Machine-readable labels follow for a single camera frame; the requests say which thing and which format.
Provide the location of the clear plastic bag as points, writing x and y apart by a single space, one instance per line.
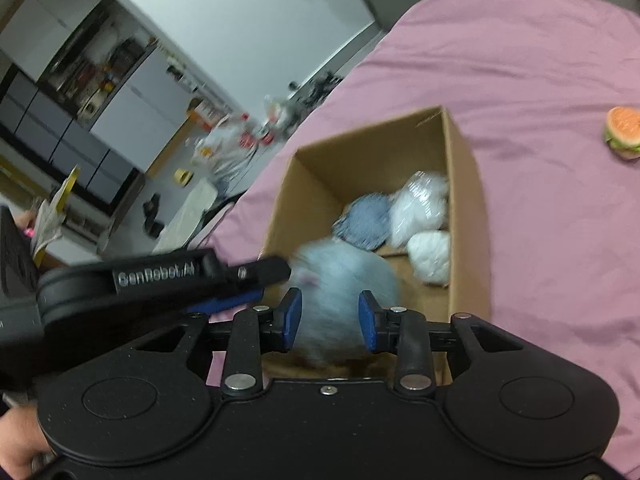
420 205

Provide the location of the grey fluffy plush toy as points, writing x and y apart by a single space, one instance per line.
331 274

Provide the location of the white kitchen cabinet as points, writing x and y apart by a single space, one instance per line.
145 113

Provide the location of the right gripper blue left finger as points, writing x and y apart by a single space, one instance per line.
289 313

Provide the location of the open cardboard box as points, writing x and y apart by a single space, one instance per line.
323 178

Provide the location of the left hand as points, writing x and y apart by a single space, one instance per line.
22 440

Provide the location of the white plastic shopping bag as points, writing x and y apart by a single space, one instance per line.
227 149

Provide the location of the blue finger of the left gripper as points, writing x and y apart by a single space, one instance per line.
214 306

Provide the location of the white tissue pack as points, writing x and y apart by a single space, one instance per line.
429 255

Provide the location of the pink bed sheet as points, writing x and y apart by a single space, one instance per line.
529 83

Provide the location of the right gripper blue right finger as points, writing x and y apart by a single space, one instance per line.
369 314

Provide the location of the burger squishy toy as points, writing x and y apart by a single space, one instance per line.
622 132

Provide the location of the blue knitted cloth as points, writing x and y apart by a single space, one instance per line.
365 223

